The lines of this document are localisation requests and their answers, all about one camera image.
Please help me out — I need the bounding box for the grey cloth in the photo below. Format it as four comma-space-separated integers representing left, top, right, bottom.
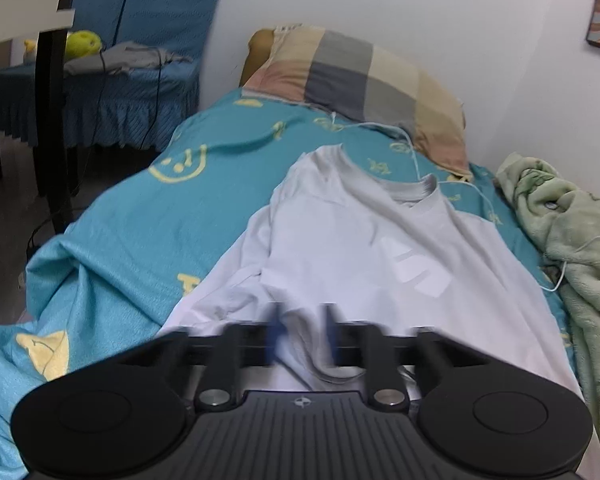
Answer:
62, 41, 193, 77

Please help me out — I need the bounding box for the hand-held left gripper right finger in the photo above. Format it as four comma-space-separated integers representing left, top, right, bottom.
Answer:
320, 302, 487, 409

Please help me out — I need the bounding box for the green fleece blanket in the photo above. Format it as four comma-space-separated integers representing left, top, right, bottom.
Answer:
495, 152, 600, 480

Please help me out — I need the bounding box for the black chair white backrest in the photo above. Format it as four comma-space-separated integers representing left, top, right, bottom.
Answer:
0, 0, 81, 235

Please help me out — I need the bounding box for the blue covered chair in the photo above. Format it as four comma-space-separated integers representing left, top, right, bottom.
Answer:
0, 0, 231, 153

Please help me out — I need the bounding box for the mustard cushion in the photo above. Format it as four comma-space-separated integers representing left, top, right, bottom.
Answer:
239, 29, 277, 87

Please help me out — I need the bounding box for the yellow-green plush toy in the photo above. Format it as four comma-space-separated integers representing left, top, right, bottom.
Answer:
64, 30, 103, 60

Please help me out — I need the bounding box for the white cable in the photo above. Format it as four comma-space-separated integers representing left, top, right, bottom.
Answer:
327, 110, 600, 293

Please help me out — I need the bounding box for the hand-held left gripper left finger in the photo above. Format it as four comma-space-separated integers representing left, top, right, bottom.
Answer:
112, 302, 288, 410

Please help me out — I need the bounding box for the teal bed sheet yellow print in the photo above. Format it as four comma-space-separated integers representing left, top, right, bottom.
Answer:
0, 87, 576, 480

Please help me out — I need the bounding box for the white t-shirt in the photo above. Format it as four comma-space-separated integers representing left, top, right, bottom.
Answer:
155, 144, 600, 480

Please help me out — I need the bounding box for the checked pillow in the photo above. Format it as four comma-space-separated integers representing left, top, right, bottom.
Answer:
242, 25, 473, 181

